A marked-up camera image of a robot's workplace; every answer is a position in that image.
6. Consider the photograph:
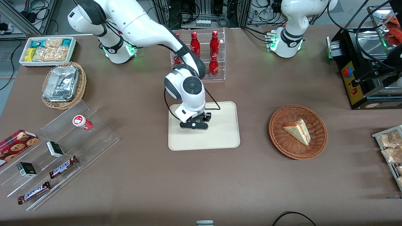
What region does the snickers bar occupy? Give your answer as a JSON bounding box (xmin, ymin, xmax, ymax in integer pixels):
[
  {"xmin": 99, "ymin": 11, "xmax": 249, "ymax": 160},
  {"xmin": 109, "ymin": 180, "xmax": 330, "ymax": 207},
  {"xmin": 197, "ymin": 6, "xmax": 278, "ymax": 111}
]
[
  {"xmin": 17, "ymin": 181, "xmax": 51, "ymax": 205},
  {"xmin": 49, "ymin": 156, "xmax": 79, "ymax": 179}
]

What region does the light wicker basket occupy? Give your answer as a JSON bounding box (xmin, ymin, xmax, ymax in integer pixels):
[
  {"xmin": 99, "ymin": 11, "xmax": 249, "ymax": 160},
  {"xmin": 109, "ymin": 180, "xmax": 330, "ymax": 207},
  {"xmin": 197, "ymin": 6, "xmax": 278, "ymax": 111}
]
[{"xmin": 41, "ymin": 61, "xmax": 87, "ymax": 110}]

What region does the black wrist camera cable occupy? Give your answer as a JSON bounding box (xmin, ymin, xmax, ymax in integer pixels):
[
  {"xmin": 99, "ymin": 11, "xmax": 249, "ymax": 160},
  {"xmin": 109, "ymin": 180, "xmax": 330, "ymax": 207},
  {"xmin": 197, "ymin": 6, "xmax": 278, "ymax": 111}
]
[{"xmin": 163, "ymin": 88, "xmax": 221, "ymax": 123}]

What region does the clear acrylic stepped display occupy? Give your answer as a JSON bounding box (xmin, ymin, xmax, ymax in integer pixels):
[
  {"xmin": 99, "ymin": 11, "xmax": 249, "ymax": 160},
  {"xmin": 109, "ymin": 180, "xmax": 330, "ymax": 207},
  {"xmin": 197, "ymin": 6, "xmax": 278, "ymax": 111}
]
[{"xmin": 0, "ymin": 100, "xmax": 120, "ymax": 211}]

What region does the black machine with yellow panel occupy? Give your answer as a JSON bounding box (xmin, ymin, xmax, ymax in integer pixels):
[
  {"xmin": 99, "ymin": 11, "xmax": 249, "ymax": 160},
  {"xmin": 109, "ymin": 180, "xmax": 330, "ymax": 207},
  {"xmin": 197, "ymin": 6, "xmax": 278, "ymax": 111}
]
[{"xmin": 326, "ymin": 27, "xmax": 402, "ymax": 110}]

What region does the cream plastic tray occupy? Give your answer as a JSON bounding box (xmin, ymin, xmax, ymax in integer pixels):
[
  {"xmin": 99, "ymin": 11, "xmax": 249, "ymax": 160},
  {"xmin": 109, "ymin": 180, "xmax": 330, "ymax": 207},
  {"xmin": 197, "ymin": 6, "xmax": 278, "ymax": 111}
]
[{"xmin": 168, "ymin": 101, "xmax": 241, "ymax": 151}]

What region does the clear acrylic bottle rack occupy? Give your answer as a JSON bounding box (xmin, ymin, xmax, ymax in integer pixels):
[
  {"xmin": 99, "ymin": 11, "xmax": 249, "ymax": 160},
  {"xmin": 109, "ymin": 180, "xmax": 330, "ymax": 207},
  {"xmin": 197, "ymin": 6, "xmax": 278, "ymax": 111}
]
[{"xmin": 169, "ymin": 28, "xmax": 226, "ymax": 83}]

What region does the triangular wrapped sandwich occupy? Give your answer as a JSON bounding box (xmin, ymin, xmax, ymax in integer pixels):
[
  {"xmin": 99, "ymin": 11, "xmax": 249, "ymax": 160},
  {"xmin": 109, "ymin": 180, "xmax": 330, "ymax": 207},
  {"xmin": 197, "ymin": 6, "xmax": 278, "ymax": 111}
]
[{"xmin": 282, "ymin": 118, "xmax": 311, "ymax": 146}]

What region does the clear snack bag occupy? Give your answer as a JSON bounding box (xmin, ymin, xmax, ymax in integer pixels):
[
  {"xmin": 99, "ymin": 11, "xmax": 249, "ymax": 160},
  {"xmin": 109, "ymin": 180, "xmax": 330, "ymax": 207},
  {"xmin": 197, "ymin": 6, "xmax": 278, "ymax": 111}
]
[
  {"xmin": 378, "ymin": 130, "xmax": 402, "ymax": 148},
  {"xmin": 382, "ymin": 148, "xmax": 402, "ymax": 164}
]

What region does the red gum bottle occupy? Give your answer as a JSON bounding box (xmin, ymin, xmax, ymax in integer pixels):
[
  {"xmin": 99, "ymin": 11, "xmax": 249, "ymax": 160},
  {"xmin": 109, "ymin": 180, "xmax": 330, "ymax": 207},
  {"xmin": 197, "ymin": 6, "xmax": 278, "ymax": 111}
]
[{"xmin": 72, "ymin": 115, "xmax": 93, "ymax": 131}]

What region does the silver foil tray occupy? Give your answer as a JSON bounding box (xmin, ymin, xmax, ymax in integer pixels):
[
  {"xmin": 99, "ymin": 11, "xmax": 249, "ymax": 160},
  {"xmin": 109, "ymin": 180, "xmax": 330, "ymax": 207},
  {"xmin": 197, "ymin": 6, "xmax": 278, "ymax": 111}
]
[{"xmin": 42, "ymin": 65, "xmax": 79, "ymax": 102}]

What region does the thick black machine cable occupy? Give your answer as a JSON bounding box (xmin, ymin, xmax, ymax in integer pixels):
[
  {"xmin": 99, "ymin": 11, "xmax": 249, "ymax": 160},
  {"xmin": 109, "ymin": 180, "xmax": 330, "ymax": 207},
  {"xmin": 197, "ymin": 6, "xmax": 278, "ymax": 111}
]
[{"xmin": 354, "ymin": 0, "xmax": 402, "ymax": 73}]

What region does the black floor cable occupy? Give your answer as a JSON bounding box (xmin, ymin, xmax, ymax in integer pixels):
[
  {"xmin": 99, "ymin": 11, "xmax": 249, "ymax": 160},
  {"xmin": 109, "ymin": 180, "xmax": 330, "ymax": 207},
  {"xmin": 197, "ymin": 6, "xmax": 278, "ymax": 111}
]
[{"xmin": 272, "ymin": 211, "xmax": 318, "ymax": 226}]

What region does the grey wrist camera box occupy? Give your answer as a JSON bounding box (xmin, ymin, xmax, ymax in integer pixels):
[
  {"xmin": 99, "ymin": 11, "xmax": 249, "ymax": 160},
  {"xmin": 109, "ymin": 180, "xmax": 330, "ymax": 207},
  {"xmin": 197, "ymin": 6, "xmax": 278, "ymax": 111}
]
[{"xmin": 180, "ymin": 121, "xmax": 209, "ymax": 130}]

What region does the clear bag of crackers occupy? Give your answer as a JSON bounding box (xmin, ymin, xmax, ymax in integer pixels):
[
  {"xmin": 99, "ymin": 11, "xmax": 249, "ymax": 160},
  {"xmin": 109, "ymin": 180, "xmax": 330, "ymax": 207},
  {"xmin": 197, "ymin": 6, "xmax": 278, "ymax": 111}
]
[{"xmin": 32, "ymin": 38, "xmax": 69, "ymax": 62}]

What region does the white rectangular snack tray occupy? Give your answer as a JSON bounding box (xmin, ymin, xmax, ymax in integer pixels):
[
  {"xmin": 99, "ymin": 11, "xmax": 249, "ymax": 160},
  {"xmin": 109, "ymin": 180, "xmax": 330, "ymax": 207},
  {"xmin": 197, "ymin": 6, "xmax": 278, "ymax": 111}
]
[{"xmin": 19, "ymin": 36, "xmax": 77, "ymax": 67}]

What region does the red packaged item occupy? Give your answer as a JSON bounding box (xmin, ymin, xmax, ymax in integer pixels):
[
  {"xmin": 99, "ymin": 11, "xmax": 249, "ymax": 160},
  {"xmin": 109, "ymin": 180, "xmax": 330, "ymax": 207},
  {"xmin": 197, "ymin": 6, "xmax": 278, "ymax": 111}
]
[{"xmin": 385, "ymin": 14, "xmax": 402, "ymax": 47}]

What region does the small black box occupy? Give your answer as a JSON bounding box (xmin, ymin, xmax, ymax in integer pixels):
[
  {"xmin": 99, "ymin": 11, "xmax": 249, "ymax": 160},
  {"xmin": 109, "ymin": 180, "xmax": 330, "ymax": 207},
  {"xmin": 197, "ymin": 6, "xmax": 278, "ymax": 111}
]
[
  {"xmin": 16, "ymin": 162, "xmax": 37, "ymax": 178},
  {"xmin": 46, "ymin": 141, "xmax": 64, "ymax": 158}
]

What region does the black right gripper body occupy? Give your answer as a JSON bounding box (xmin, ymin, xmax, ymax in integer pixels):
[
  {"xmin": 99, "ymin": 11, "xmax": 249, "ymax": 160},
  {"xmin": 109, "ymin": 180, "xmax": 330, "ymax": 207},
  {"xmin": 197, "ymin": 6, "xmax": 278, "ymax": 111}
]
[{"xmin": 188, "ymin": 112, "xmax": 212, "ymax": 123}]

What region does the red cookie box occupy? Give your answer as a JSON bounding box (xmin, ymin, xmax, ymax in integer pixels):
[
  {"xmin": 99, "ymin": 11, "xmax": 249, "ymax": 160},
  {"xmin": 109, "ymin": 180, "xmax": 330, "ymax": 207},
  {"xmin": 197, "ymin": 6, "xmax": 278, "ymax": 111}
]
[{"xmin": 0, "ymin": 129, "xmax": 39, "ymax": 167}]

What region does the round brown wicker basket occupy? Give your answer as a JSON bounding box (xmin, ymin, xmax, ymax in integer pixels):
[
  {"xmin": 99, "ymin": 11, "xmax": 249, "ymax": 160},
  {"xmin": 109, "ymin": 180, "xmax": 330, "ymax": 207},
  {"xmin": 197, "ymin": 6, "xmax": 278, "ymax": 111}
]
[{"xmin": 269, "ymin": 105, "xmax": 328, "ymax": 160}]

